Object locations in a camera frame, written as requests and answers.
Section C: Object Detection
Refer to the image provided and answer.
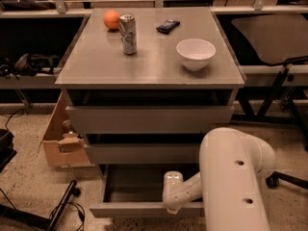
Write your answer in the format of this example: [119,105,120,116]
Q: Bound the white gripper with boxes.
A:
[162,171,202,215]

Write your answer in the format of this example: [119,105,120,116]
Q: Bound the grey bottom drawer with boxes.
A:
[90,164,204,218]

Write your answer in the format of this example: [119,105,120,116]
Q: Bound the grey drawer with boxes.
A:
[66,106,234,134]
[85,143,200,165]
[90,164,204,218]

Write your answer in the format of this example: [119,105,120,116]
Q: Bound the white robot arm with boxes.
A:
[163,128,276,231]

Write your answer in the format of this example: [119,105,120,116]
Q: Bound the grey middle drawer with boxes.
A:
[85,143,200,165]

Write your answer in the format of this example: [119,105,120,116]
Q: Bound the grey drawer cabinet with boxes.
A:
[55,7,246,189]

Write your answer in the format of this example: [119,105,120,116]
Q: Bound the grey top drawer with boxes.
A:
[66,106,234,134]

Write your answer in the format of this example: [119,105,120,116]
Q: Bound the cardboard box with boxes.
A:
[41,95,90,167]

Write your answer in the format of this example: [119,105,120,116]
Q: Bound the white bowl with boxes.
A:
[176,38,216,71]

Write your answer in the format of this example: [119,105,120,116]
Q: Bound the black box at left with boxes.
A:
[0,129,16,172]

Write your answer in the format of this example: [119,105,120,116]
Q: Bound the silver drink can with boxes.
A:
[118,13,137,55]

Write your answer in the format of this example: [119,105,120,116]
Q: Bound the black office chair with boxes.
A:
[230,13,308,191]

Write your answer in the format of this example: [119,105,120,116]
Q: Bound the orange fruit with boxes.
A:
[103,10,119,30]

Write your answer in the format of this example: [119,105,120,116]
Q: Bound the black headphones on shelf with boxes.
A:
[0,54,61,78]

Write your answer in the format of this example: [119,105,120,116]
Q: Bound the black stand with cable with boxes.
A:
[0,179,86,231]

